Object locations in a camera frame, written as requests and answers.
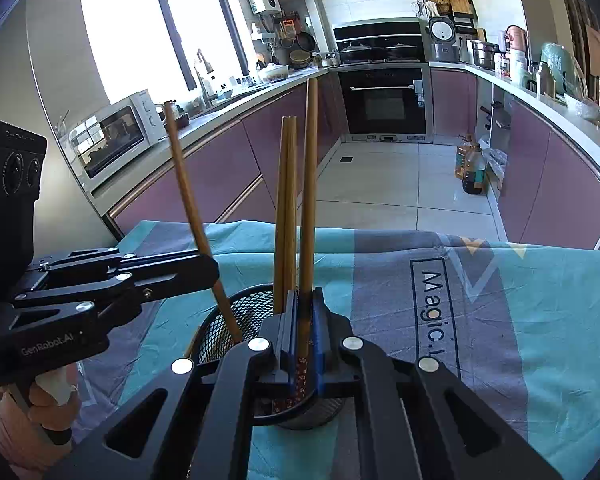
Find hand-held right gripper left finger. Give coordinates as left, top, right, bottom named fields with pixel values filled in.
left=40, top=287, right=301, bottom=480

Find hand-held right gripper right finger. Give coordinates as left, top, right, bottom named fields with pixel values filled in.
left=302, top=287, right=563, bottom=480

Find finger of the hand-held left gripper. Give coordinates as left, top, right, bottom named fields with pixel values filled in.
left=14, top=254, right=220, bottom=319
left=26, top=247, right=137, bottom=282

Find black mesh utensil holder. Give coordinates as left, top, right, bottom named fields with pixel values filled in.
left=191, top=284, right=348, bottom=431

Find person's left hand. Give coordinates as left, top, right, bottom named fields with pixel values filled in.
left=29, top=362, right=82, bottom=432

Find purple base cabinets under sink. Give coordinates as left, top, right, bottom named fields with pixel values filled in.
left=102, top=72, right=341, bottom=241

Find white toaster oven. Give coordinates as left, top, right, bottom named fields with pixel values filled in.
left=69, top=90, right=167, bottom=179

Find teal and grey tablecloth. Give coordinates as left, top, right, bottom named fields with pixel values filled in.
left=72, top=217, right=600, bottom=480

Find kitchen window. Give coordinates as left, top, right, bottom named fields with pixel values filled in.
left=79, top=0, right=251, bottom=107

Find metal sink faucet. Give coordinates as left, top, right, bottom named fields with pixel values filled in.
left=195, top=49, right=217, bottom=107

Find white casserole pot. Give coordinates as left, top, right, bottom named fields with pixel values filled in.
left=257, top=62, right=291, bottom=84

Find yellow cooking oil bottle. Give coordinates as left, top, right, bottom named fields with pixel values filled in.
left=455, top=135, right=481, bottom=181

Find black built-in oven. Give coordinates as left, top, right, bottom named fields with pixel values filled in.
left=337, top=65, right=433, bottom=143

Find purple base cabinets under appliances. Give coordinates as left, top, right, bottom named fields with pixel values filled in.
left=430, top=67, right=600, bottom=251

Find black wok with lid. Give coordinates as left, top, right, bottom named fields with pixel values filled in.
left=340, top=42, right=377, bottom=63

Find black range hood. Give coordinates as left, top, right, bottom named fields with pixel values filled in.
left=333, top=21, right=426, bottom=63

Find black pot with lid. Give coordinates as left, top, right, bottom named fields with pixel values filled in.
left=385, top=42, right=421, bottom=61

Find white rice cooker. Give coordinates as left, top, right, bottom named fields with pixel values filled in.
left=428, top=16, right=462, bottom=63

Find stainless steel pot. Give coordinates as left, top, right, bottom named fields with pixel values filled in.
left=469, top=40, right=501, bottom=70

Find pink kettle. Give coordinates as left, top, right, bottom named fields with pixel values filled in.
left=505, top=25, right=529, bottom=54

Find black wall rack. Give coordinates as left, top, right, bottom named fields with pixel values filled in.
left=414, top=0, right=477, bottom=31

